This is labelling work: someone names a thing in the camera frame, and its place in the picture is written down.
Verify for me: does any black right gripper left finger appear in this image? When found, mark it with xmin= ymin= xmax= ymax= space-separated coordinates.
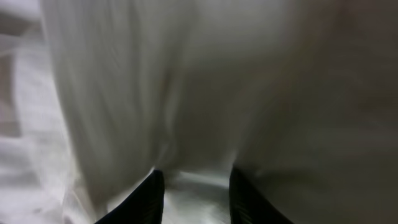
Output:
xmin=95 ymin=170 xmax=165 ymax=224

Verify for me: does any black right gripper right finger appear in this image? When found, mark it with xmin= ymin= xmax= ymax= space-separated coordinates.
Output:
xmin=229 ymin=167 xmax=293 ymax=224

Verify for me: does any white printed t-shirt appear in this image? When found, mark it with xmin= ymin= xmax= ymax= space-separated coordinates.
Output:
xmin=1 ymin=1 xmax=397 ymax=223

